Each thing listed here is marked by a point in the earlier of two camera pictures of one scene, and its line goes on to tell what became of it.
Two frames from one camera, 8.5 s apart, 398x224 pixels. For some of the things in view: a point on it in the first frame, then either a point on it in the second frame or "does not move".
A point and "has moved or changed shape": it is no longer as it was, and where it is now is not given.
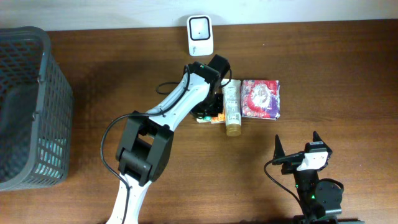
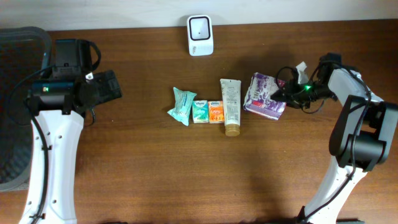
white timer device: x=200 y=32 does not move
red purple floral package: x=260 y=99 has moved or changed shape
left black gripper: x=219 y=106 to x=107 y=84
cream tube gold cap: x=232 y=106 does not move
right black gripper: x=291 y=162 to x=291 y=97
